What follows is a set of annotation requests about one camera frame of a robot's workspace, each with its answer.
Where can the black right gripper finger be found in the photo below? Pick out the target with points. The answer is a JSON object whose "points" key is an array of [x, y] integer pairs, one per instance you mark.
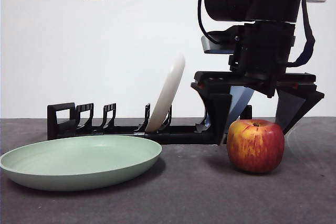
{"points": [[218, 113], [296, 103]]}

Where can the red yellow apple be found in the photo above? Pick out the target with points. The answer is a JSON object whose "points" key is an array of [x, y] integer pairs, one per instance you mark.
{"points": [[256, 146]]}

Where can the green plate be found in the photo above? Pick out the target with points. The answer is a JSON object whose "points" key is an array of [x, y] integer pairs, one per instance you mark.
{"points": [[78, 163]]}

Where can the blue plate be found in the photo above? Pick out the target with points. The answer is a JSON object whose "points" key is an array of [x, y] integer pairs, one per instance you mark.
{"points": [[240, 100]]}

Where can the black plate rack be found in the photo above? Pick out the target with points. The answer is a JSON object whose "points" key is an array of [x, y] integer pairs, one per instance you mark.
{"points": [[183, 137]]}

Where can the cream white plate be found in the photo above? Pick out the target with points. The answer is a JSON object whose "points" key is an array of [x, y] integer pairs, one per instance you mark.
{"points": [[168, 90]]}

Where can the pale grey camera box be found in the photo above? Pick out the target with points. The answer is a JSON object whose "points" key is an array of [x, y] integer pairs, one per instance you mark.
{"points": [[210, 45]]}

